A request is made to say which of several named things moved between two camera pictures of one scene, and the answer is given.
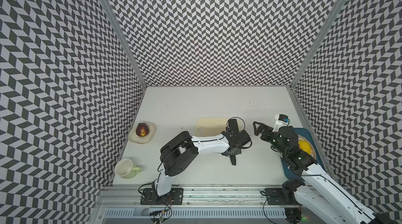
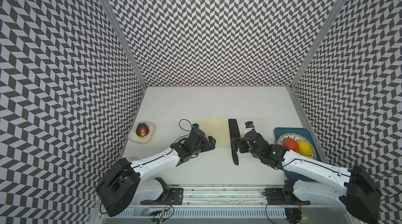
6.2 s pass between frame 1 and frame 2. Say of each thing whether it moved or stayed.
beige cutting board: stayed
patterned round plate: stayed
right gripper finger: moved
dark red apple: stayed
